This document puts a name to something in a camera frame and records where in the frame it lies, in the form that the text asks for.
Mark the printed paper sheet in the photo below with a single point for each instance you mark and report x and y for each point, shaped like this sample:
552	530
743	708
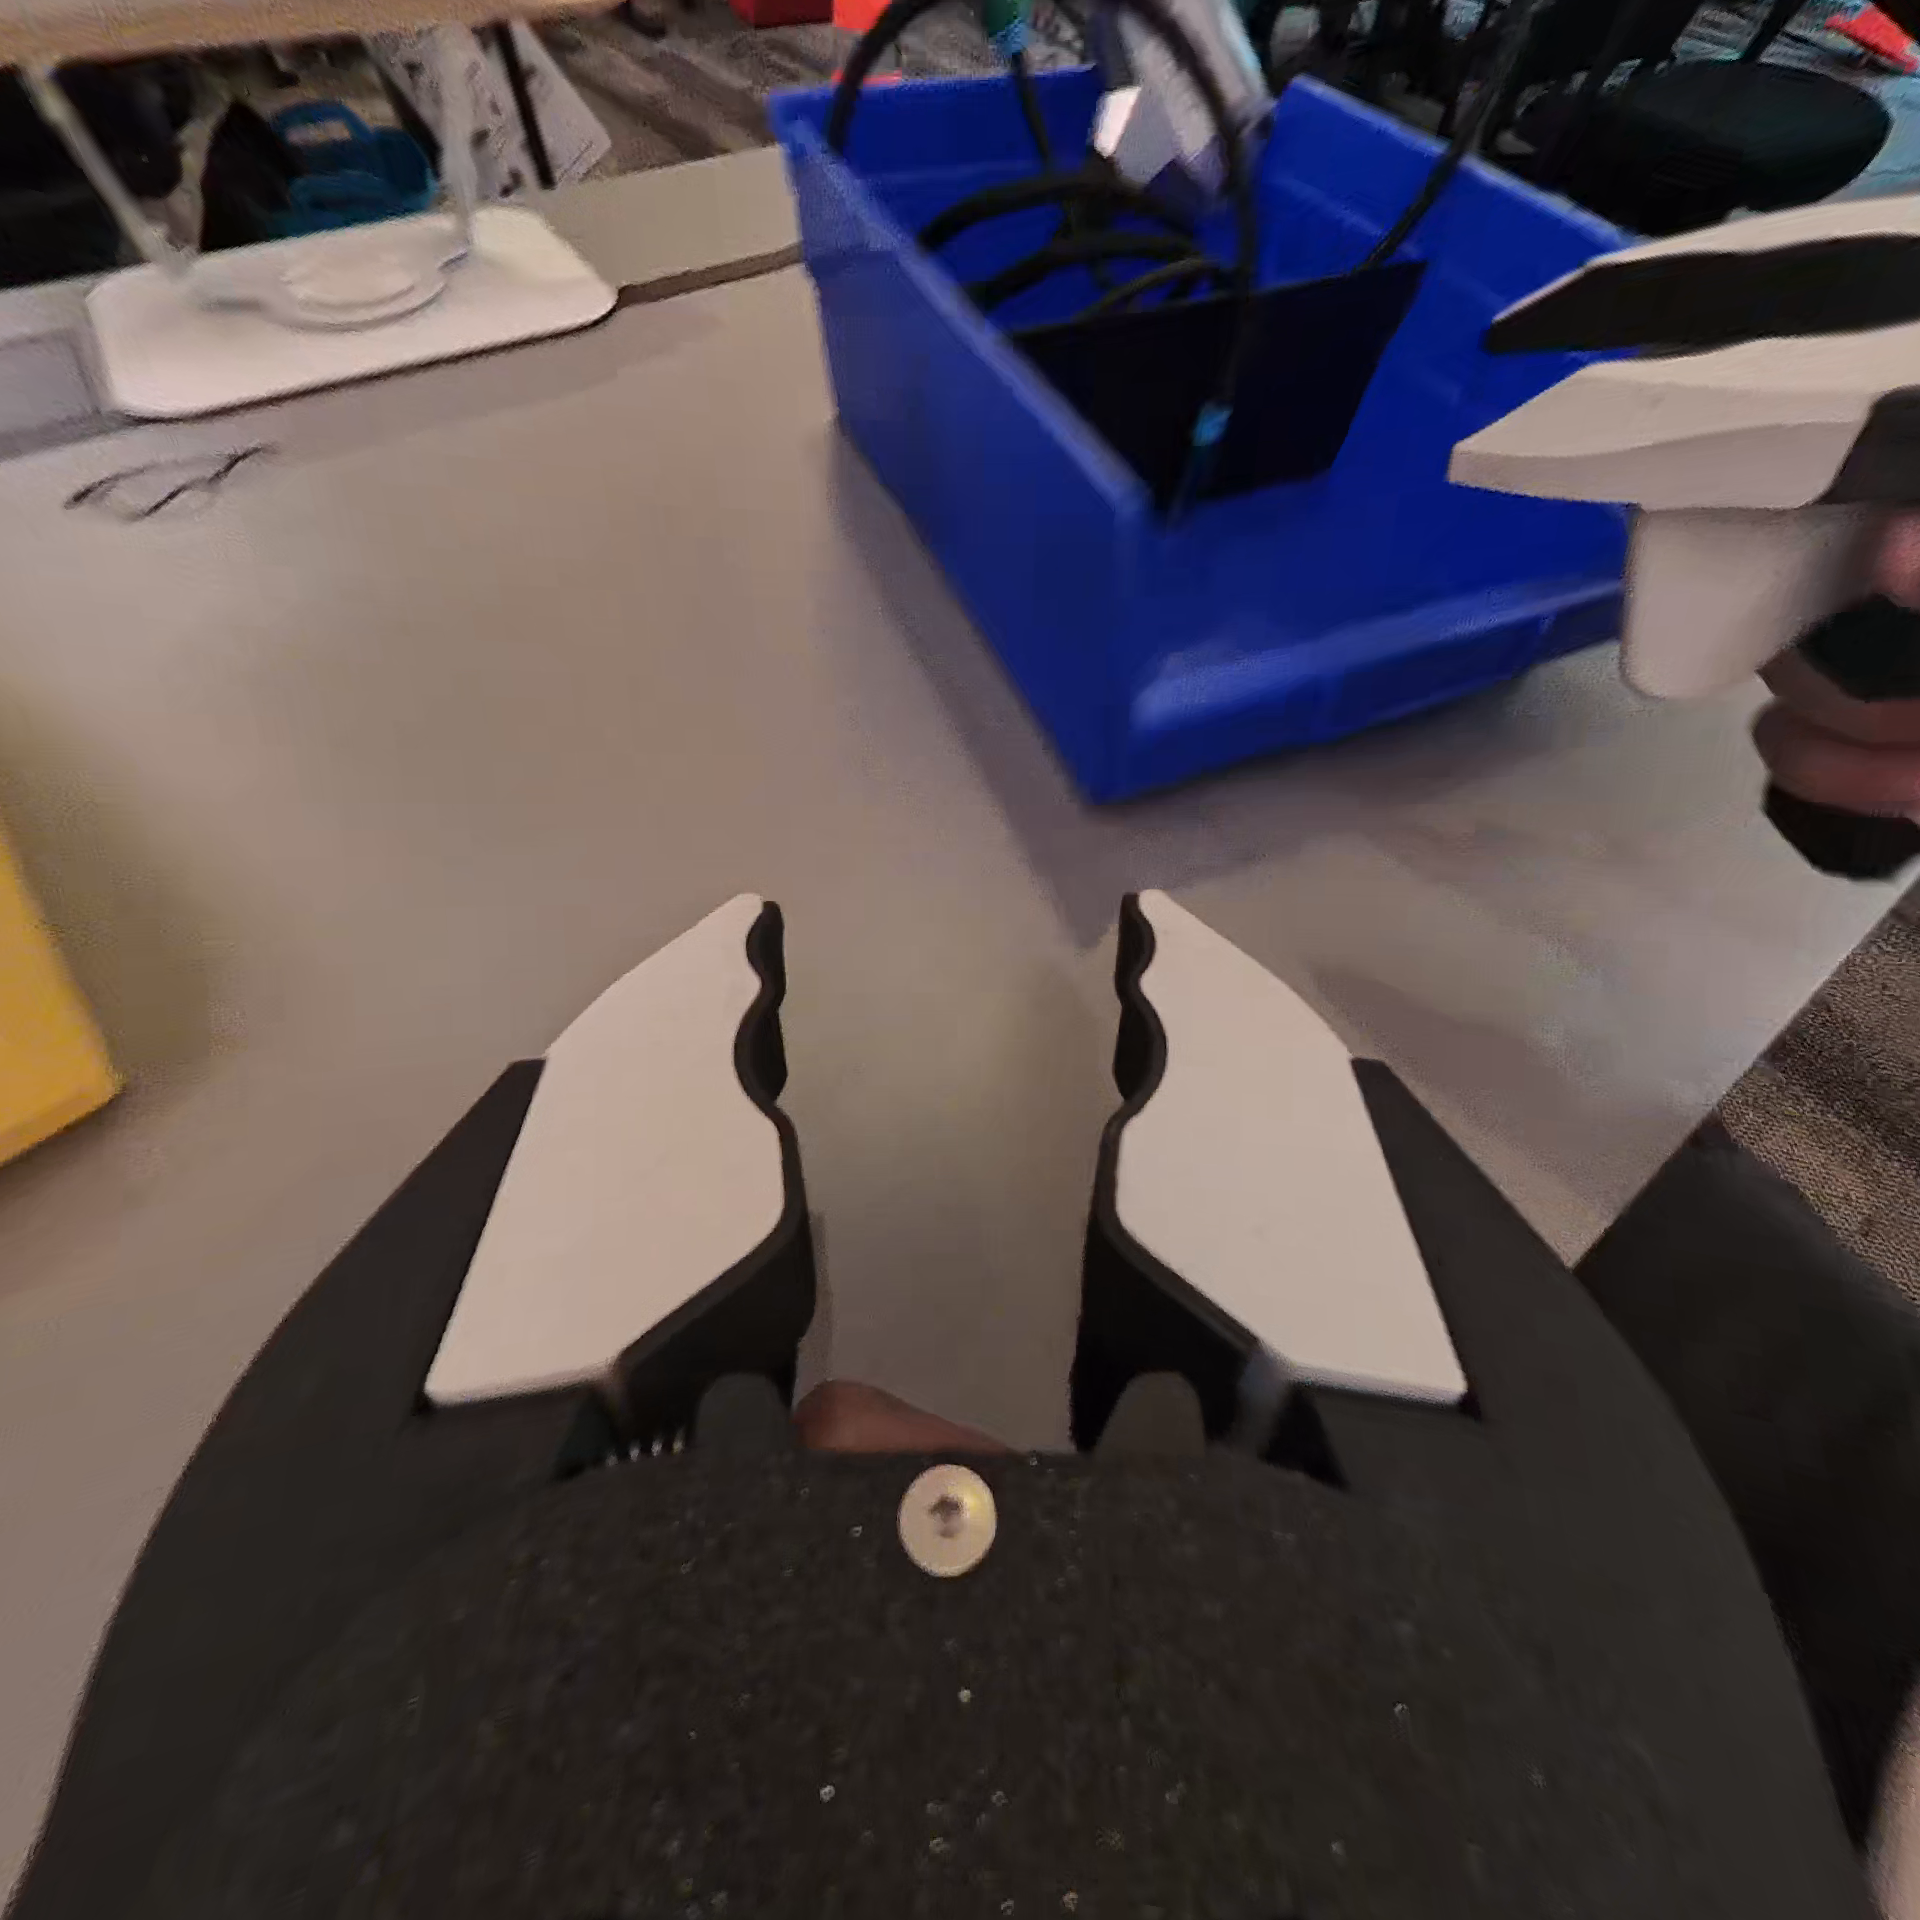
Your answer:
510	106

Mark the black bin divider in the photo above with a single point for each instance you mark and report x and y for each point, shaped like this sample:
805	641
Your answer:
1307	379

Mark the yellow storage bin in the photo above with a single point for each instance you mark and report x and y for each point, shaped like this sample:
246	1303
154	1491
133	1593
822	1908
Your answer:
44	1021

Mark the blue storage bin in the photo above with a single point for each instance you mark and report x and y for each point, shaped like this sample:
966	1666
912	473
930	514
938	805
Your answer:
1272	647

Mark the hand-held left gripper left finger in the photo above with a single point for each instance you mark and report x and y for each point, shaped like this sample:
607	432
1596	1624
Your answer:
632	1169

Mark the black office chair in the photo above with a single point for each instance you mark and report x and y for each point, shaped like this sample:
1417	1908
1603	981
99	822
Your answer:
1699	136

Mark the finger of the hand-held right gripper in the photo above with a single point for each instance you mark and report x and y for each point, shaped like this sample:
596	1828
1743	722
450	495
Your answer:
1797	239
1677	438

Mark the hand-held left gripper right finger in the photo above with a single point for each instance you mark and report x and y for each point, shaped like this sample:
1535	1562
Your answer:
1272	1184

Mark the person's right hand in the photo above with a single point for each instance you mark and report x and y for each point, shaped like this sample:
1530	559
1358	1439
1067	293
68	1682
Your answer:
1843	754

